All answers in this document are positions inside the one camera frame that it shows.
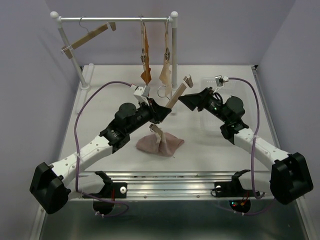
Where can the beige clip hanger cream underwear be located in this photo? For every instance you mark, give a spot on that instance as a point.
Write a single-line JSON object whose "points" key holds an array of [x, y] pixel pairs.
{"points": [[167, 53]]}

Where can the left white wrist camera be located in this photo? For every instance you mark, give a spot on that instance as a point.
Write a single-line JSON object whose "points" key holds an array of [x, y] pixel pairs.
{"points": [[141, 93]]}

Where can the brown orange underwear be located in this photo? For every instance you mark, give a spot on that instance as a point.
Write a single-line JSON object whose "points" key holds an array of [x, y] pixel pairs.
{"points": [[146, 74]]}

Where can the cream yellow underwear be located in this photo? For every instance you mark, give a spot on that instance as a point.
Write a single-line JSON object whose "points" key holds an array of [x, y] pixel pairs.
{"points": [[165, 78]]}

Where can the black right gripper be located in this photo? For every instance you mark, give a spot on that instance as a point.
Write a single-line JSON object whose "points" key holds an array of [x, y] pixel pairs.
{"points": [[200, 99]]}

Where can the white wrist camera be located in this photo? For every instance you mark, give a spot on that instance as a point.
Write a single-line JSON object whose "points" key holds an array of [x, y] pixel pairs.
{"points": [[141, 93], [220, 82]]}

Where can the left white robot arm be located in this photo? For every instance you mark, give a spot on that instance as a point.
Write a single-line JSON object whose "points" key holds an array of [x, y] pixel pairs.
{"points": [[49, 182]]}

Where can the aluminium mounting rail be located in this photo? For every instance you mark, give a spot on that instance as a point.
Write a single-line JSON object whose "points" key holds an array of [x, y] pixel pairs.
{"points": [[134, 186]]}

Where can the white metal clothes rack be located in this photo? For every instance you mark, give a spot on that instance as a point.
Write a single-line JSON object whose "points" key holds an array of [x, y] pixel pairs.
{"points": [[92, 74]]}

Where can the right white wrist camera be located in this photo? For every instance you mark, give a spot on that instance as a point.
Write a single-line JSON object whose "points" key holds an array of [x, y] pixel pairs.
{"points": [[220, 82]]}

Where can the empty beige clip hanger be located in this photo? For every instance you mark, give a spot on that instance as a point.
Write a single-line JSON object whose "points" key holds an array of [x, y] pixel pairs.
{"points": [[87, 37]]}

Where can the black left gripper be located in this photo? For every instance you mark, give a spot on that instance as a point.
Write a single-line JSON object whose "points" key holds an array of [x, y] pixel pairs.
{"points": [[157, 112]]}

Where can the pink underwear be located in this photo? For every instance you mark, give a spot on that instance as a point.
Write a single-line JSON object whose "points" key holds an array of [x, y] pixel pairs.
{"points": [[164, 145]]}

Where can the beige clip hanger brown underwear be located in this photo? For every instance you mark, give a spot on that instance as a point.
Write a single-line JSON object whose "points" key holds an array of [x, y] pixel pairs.
{"points": [[143, 43]]}

